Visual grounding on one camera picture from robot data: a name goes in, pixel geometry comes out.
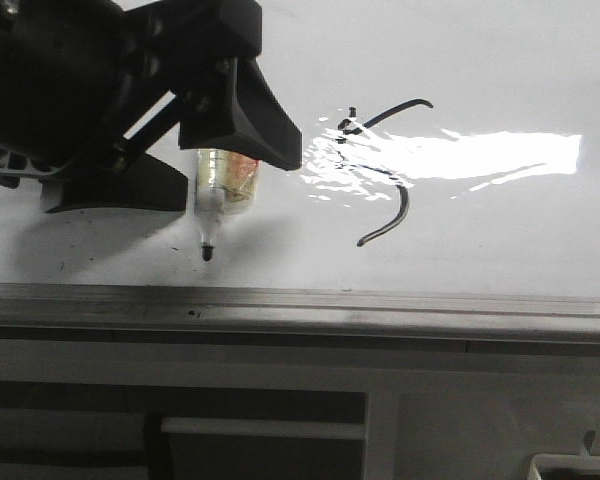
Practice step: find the aluminium whiteboard frame rail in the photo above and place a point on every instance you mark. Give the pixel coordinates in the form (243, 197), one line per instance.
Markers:
(301, 318)

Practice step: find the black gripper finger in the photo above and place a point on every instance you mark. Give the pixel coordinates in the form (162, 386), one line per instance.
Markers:
(233, 109)

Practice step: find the white whiteboard marker with tape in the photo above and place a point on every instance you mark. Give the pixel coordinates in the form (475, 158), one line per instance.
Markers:
(225, 185)

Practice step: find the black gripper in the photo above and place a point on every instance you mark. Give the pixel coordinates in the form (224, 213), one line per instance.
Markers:
(86, 86)

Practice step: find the white bin corner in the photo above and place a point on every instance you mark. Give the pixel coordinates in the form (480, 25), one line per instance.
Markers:
(558, 466)

